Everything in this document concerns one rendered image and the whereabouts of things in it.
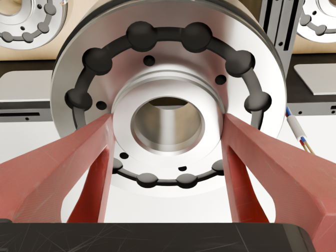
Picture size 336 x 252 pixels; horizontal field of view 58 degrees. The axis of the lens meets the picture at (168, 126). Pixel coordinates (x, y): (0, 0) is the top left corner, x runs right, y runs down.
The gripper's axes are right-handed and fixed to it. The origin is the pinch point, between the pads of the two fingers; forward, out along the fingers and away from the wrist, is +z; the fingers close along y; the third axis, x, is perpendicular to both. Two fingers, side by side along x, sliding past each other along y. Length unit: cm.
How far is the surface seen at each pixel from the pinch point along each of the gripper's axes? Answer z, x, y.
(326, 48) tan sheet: 22.6, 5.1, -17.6
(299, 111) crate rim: 13.0, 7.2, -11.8
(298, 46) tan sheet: 22.6, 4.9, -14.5
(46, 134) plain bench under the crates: 36, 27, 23
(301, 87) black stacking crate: 15.2, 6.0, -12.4
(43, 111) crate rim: 12.5, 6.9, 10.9
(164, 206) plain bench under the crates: 36, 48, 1
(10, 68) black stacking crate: 20.8, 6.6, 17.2
